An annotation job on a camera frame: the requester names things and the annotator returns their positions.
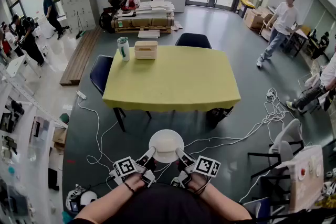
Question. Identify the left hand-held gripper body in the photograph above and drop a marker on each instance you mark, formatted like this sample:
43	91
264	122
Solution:
125	166

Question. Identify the black wrist band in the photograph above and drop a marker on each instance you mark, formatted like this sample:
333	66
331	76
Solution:
201	189

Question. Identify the red helmet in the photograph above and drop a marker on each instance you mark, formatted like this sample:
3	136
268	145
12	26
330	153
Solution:
132	3

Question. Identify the beige storage box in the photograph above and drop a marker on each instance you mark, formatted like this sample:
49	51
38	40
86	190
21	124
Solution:
146	50

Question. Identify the grey metal lockers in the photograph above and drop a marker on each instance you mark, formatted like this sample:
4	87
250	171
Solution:
76	0

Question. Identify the person's black and white shoe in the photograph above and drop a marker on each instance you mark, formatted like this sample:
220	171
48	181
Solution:
176	182

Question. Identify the green broom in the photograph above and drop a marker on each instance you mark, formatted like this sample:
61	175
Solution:
80	31

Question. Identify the person's left forearm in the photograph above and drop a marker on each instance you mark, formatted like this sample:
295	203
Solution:
105	204

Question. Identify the pallet of cardboard boxes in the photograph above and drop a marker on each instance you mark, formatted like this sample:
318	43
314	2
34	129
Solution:
144	18

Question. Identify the yellow-clothed table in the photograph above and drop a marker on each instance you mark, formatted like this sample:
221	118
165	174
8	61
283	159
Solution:
170	78

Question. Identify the wooden plank platform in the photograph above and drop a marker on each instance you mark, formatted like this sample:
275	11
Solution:
80	57

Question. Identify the white folding table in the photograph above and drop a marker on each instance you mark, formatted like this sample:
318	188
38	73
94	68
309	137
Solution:
22	68

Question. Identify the dark blue chair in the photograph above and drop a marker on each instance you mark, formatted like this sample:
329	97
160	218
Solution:
193	40
101	73

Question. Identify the open cardboard box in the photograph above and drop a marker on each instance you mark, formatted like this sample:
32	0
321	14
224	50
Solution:
256	18

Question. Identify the white storage shelf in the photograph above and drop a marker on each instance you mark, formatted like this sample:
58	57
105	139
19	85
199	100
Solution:
23	139

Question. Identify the person's right forearm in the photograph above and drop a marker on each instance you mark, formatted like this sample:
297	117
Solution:
223	204

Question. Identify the white and green water bottle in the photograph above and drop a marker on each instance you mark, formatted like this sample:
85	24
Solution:
124	49

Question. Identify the person's left hand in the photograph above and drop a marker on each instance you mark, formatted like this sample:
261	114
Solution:
135	180

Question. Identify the white plate of food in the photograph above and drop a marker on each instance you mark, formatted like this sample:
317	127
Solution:
166	145

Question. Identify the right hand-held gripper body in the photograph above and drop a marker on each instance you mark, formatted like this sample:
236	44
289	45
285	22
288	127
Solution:
207	166

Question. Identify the blue plastic chair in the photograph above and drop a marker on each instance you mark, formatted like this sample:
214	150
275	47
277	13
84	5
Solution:
258	208

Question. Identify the person's right hand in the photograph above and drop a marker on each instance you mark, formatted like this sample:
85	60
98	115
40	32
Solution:
197	181

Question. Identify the white helmet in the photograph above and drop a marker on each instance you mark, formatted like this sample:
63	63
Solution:
86	198

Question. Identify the grey chair with black frame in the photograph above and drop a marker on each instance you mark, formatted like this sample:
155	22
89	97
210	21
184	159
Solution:
284	144

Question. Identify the beige-clothed side table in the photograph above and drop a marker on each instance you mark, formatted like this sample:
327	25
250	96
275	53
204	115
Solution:
305	178

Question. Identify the person's black shirt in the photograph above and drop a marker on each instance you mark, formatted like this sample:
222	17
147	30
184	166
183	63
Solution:
160	204

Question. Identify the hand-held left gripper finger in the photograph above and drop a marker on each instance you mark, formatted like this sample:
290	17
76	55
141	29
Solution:
150	152

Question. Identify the white power strip with plugs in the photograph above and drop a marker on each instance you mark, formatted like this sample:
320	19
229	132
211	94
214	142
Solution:
271	94

